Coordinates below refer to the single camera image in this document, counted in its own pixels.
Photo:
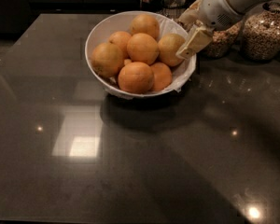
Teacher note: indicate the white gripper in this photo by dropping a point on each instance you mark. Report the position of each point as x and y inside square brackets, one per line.
[216, 8]

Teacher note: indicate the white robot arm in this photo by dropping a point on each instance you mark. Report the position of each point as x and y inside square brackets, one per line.
[240, 6]

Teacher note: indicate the white bowl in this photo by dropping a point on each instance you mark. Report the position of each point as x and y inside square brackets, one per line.
[121, 22]

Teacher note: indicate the small hidden orange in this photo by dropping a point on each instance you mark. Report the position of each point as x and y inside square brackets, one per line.
[127, 61]

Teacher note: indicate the middle glass cereal jar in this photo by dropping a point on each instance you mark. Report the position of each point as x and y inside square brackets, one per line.
[222, 41]

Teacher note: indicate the glass cereal jar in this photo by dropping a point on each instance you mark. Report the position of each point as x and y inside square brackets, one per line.
[261, 33]
[222, 41]
[172, 9]

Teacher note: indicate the left glass cereal jar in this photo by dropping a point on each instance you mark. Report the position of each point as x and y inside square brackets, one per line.
[172, 9]

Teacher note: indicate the right glass cereal jar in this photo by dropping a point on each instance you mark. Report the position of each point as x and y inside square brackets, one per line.
[261, 33]

